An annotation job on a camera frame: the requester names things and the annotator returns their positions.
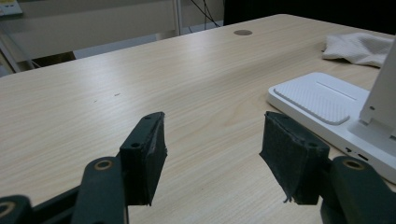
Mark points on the white desk lamp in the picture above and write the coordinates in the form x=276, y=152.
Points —
x=311, y=90

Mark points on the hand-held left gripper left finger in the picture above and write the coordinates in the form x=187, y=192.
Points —
x=143, y=165

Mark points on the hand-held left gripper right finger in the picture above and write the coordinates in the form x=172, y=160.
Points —
x=292, y=161

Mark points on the beige office desk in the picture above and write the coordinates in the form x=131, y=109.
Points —
x=93, y=28

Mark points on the white quilted cloth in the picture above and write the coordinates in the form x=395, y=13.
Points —
x=355, y=48

